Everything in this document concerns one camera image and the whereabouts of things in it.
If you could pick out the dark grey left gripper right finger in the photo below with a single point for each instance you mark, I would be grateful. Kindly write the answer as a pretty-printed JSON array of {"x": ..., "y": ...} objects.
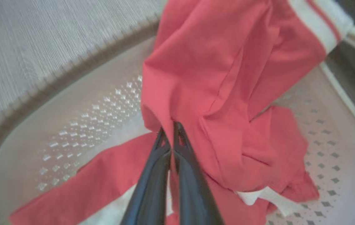
[{"x": 193, "y": 193}]

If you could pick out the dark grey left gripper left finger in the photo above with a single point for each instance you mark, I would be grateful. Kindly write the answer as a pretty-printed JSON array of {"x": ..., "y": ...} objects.
[{"x": 152, "y": 187}]

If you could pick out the red and white sports jersey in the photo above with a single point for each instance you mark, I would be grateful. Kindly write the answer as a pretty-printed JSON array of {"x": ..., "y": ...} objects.
[{"x": 202, "y": 72}]

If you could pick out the cream plastic laundry basket brown rim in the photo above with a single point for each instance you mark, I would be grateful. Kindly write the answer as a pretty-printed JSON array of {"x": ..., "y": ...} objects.
[{"x": 71, "y": 112}]

